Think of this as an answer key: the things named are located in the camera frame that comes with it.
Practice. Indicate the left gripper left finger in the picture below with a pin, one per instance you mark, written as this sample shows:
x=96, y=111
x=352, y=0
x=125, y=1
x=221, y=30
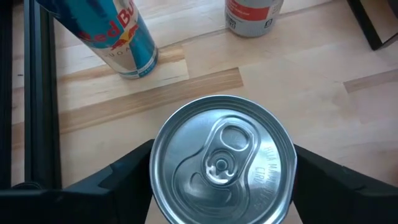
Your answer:
x=130, y=186

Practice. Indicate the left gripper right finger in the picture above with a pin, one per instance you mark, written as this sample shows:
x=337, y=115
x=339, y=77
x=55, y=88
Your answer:
x=320, y=193

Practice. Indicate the red Fanta strawberry can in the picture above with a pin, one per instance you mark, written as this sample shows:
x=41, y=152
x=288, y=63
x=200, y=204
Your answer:
x=217, y=161

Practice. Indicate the blue silver Red Bull can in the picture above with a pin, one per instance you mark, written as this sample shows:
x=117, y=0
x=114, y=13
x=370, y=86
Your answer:
x=118, y=37

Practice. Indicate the white Celsius can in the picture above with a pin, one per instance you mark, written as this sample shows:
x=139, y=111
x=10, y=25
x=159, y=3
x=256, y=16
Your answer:
x=253, y=18

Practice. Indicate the black aluminium rig frame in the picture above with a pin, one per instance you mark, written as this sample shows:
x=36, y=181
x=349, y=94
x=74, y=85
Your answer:
x=40, y=93

